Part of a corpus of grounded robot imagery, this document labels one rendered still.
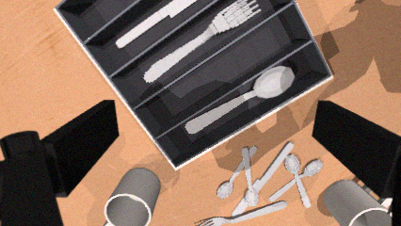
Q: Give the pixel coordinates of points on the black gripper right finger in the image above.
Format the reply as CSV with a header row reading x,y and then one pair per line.
x,y
371,152

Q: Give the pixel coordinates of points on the grey mug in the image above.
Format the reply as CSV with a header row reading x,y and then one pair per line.
x,y
348,201
133,201

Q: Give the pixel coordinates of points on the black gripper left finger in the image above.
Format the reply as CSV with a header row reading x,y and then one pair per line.
x,y
36,171

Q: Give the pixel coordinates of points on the black cutlery tray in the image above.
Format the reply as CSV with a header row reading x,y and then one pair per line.
x,y
222,68

